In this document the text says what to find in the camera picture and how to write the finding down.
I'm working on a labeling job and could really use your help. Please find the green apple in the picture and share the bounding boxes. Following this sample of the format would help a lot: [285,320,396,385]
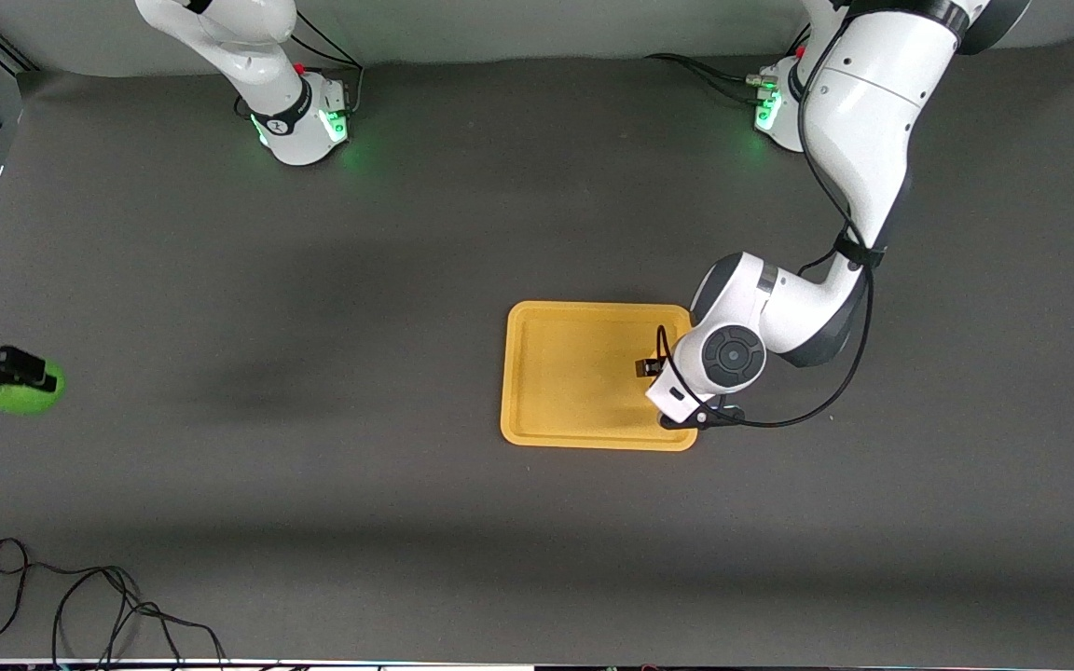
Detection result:
[0,362,66,415]

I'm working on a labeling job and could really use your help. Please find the yellow plastic tray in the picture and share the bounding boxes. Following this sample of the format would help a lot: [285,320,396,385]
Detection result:
[500,300,699,453]

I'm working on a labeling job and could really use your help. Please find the black cables at right arm base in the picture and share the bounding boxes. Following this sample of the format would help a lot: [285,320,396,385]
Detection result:
[293,9,366,115]

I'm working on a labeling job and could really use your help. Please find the loose black cable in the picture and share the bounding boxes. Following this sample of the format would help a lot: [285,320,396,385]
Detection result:
[0,537,230,671]

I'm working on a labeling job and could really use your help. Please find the black cables at left arm base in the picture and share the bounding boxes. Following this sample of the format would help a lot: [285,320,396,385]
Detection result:
[644,51,773,105]

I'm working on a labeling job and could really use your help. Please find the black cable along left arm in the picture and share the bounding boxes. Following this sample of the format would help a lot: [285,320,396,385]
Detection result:
[655,19,874,431]

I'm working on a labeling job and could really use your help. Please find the black cables at arm base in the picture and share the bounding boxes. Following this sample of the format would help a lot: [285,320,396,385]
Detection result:
[293,9,366,115]
[644,51,773,105]

